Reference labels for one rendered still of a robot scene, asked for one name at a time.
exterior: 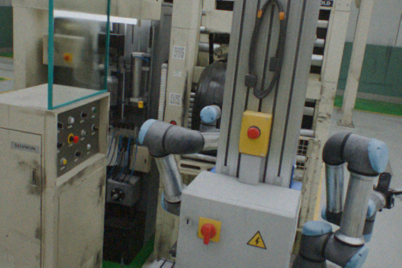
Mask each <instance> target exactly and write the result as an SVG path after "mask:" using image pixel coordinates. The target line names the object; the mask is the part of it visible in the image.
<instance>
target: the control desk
mask: <svg viewBox="0 0 402 268"><path fill-rule="evenodd" d="M47 96H48V84H43V85H40V86H35V87H30V88H26V89H21V90H16V91H13V92H8V93H3V94H0V268H102V259H103V232H104V218H105V190H106V163H107V153H108V126H109V99H110V92H103V93H100V94H97V95H96V96H92V97H90V98H87V99H83V100H79V101H77V102H74V103H71V104H69V105H65V106H61V107H59V108H56V109H52V110H50V109H47Z"/></svg>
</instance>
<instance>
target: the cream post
mask: <svg viewBox="0 0 402 268"><path fill-rule="evenodd" d="M198 8H199V0H173V14H172V30H171V38H170V46H169V61H168V70H167V86H166V102H165V117H164V122H165V123H170V124H171V122H173V121H174V122H175V123H176V125H177V126H181V127H184V128H187V129H188V117H189V109H190V96H191V83H192V75H193V63H194V49H195V42H196V29H197V15H198ZM174 46H179V47H185V56H184V59H178V58H173V48H174ZM174 71H179V72H181V77H180V76H175V75H173V72H174ZM170 93H179V94H181V106H178V105H169V94H170ZM164 190H165V188H164V185H163V181H162V178H161V176H160V181H159V196H158V205H157V221H156V237H155V245H154V260H155V259H158V260H159V259H161V258H165V259H168V260H173V259H174V258H175V257H172V254H169V249H171V247H172V246H173V245H174V243H175V242H176V241H177V237H178V224H179V216H177V215H175V214H171V213H168V212H167V211H165V210H164V209H163V208H162V205H161V199H162V198H161V196H162V193H163V192H164ZM153 262H154V261H153Z"/></svg>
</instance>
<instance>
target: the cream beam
mask: <svg viewBox="0 0 402 268"><path fill-rule="evenodd" d="M232 15H233V12H232V11H220V10H206V19H205V25H204V32H213V33H219V34H230V32H231V26H232Z"/></svg>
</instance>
